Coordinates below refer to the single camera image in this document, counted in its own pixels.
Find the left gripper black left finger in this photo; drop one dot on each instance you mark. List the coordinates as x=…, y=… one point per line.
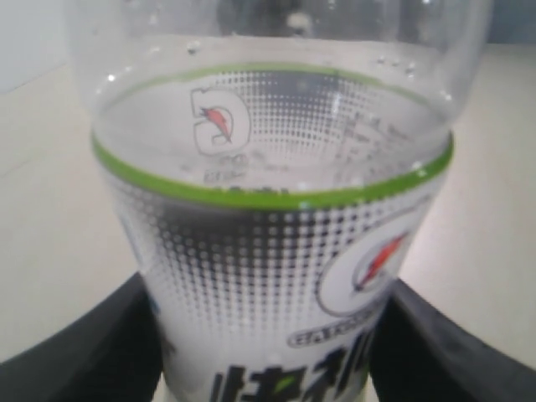
x=112, y=353

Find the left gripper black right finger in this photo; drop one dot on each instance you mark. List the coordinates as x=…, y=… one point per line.
x=418, y=354

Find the clear plastic drink bottle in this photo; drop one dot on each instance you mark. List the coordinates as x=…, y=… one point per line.
x=271, y=163

